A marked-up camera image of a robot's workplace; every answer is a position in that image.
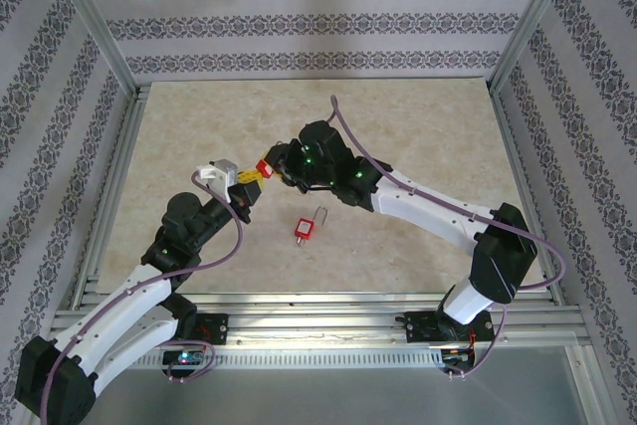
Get red padlock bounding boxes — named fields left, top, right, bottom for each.
left=292, top=205, right=330, bottom=241
left=255, top=138, right=286, bottom=181

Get left controller board green light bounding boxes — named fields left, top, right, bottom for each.
left=162, top=348, right=205, bottom=369

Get right controller board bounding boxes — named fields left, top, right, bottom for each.
left=440, top=344, right=477, bottom=371

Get aluminium side rail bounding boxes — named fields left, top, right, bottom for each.
left=74, top=89, right=150, bottom=297
left=490, top=89, right=561, bottom=303

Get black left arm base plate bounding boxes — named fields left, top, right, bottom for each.
left=193, top=313, right=231, bottom=346

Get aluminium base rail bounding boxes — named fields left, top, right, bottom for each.
left=54, top=292, right=586, bottom=347

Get slotted metal cable duct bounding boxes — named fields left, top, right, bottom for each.
left=94, top=348, right=445, bottom=370

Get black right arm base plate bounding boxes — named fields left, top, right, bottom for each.
left=405, top=310, right=494, bottom=346

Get aluminium frame post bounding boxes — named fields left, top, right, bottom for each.
left=47, top=0, right=140, bottom=98
left=489, top=0, right=591, bottom=98

